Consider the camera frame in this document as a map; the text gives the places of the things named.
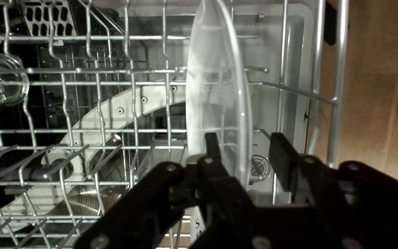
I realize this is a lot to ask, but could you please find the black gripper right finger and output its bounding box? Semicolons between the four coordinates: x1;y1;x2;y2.
270;132;398;249

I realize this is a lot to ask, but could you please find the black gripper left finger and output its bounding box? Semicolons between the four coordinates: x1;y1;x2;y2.
74;132;258;249

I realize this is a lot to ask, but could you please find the white round plate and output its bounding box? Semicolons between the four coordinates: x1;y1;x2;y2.
184;0;255;187

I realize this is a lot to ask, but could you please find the clear drinking glass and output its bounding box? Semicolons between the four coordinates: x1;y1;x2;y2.
0;53;31;125

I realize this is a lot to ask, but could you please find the grey cutlery basket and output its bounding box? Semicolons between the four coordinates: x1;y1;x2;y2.
21;0;78;39

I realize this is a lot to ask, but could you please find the metal wire dishwasher rack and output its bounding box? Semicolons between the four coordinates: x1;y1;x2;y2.
0;0;353;249

